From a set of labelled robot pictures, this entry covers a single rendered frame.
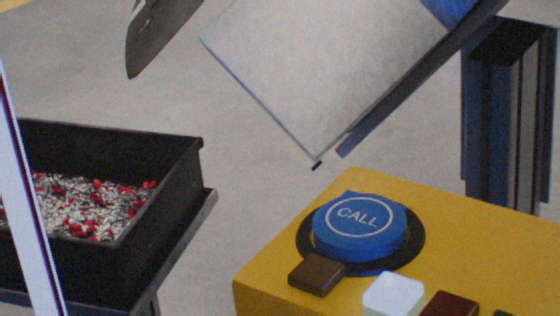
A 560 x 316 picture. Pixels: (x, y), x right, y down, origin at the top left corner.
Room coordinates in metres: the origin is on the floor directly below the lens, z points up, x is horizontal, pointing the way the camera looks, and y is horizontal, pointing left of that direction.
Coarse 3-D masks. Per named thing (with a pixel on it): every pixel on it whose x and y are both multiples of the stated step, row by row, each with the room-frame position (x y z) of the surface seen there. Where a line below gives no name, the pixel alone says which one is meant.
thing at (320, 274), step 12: (300, 264) 0.33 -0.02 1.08; (312, 264) 0.33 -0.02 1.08; (324, 264) 0.33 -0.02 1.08; (336, 264) 0.32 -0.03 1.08; (288, 276) 0.32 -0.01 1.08; (300, 276) 0.32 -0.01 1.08; (312, 276) 0.32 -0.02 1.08; (324, 276) 0.32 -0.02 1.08; (336, 276) 0.32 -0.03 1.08; (300, 288) 0.32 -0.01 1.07; (312, 288) 0.31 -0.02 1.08; (324, 288) 0.31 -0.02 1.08
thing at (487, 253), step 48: (336, 192) 0.38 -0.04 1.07; (384, 192) 0.38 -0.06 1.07; (432, 192) 0.37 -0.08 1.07; (288, 240) 0.35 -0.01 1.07; (432, 240) 0.34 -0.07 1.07; (480, 240) 0.33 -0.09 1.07; (528, 240) 0.33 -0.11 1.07; (240, 288) 0.33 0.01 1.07; (288, 288) 0.32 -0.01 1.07; (336, 288) 0.32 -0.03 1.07; (432, 288) 0.31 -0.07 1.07; (480, 288) 0.30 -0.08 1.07; (528, 288) 0.30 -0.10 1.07
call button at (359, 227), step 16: (352, 192) 0.37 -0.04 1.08; (320, 208) 0.36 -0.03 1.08; (336, 208) 0.36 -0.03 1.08; (352, 208) 0.36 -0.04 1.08; (368, 208) 0.35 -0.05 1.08; (384, 208) 0.35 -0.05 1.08; (400, 208) 0.35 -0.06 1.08; (320, 224) 0.35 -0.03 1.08; (336, 224) 0.35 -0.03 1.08; (352, 224) 0.34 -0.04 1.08; (368, 224) 0.34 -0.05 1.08; (384, 224) 0.34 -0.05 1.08; (400, 224) 0.34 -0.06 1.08; (320, 240) 0.34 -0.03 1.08; (336, 240) 0.33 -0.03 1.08; (352, 240) 0.33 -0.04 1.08; (368, 240) 0.33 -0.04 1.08; (384, 240) 0.33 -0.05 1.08; (400, 240) 0.34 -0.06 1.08; (336, 256) 0.33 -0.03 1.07; (352, 256) 0.33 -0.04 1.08; (368, 256) 0.33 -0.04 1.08; (384, 256) 0.33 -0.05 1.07
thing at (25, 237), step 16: (0, 112) 0.51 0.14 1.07; (0, 128) 0.51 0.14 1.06; (0, 144) 0.51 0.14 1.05; (0, 160) 0.51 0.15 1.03; (0, 176) 0.52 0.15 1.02; (16, 176) 0.51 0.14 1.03; (16, 192) 0.51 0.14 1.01; (16, 208) 0.51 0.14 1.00; (16, 224) 0.52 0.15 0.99; (32, 224) 0.51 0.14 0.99; (16, 240) 0.52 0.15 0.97; (32, 240) 0.51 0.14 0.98; (32, 256) 0.51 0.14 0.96; (32, 272) 0.51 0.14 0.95; (32, 288) 0.52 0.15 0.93; (48, 288) 0.51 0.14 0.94; (48, 304) 0.51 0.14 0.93
